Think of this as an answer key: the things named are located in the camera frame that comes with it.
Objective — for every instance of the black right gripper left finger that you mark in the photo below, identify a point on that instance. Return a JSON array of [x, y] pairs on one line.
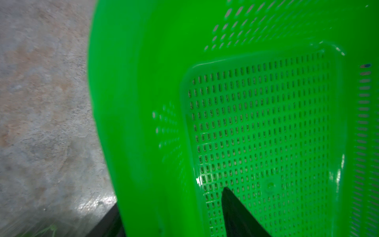
[[109, 226]]

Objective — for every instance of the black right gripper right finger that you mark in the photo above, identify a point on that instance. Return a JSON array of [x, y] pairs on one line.
[[239, 222]]

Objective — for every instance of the clear pepper container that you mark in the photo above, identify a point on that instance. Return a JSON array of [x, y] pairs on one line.
[[42, 231]]

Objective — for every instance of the green plastic basket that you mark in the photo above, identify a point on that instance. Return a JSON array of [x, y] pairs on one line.
[[276, 100]]

